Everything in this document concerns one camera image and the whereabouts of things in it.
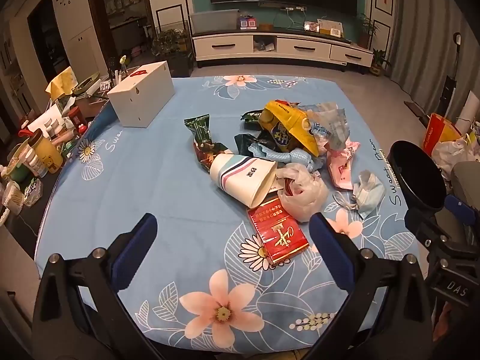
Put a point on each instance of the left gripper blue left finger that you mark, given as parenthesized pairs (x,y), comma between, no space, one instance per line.
(129,250)

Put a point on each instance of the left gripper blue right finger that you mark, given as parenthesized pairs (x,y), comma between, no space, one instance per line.
(335,250)

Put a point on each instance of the red cigarette carton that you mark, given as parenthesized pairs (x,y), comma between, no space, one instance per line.
(279,233)

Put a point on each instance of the white plastic bag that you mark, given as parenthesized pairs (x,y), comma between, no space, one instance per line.
(303,193)

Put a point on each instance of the face mask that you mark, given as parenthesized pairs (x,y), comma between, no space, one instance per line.
(368,193)

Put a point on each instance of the pink snack wrapper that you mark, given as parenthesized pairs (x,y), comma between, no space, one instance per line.
(339,163)

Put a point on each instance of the blue knotted cloth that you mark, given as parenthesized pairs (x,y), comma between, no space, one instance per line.
(296,156)

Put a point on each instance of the white striped paper cup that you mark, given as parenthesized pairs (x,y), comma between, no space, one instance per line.
(246,179)

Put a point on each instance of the green red snack wrapper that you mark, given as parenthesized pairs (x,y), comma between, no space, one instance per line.
(205,148)

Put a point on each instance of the clear plastic bread bag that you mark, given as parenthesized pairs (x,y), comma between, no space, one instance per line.
(328,125)

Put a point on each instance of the yellow chip bag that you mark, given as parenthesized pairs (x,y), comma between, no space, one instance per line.
(288,126)

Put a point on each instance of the green foil snack bag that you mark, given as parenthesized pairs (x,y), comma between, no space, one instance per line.
(251,117)

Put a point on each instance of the dark green snack bag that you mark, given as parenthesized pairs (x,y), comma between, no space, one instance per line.
(244,140)

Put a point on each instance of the black trash bin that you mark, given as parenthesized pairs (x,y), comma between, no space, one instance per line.
(420,180)

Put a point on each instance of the grey sofa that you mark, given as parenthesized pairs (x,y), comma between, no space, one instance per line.
(465,182)

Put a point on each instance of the blue floral tablecloth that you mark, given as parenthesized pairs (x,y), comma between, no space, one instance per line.
(118,174)

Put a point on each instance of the white plastic sack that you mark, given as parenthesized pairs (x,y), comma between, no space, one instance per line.
(449,153)

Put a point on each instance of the red yellow shopping bag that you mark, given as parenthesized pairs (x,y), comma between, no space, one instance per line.
(438,130)

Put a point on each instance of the yellow lidded jar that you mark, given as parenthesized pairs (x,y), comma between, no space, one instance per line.
(46,151)

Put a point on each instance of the white paper roll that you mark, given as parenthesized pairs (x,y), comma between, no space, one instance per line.
(470,108)

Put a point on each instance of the red lidded jar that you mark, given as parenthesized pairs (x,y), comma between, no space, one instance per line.
(77,118)

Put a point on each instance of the white storage box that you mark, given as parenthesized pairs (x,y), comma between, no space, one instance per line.
(139,97)

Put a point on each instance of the upright vacuum cleaner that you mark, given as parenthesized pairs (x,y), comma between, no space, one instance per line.
(449,86)

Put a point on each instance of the potted plant by curtain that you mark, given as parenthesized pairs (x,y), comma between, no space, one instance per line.
(379,62)

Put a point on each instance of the leafy plant near door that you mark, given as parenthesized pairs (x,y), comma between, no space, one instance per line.
(174,47)

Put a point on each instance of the white tv cabinet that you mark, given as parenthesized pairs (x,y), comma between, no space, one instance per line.
(270,45)

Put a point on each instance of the potted plant on cabinet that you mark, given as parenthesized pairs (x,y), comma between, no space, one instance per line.
(366,30)

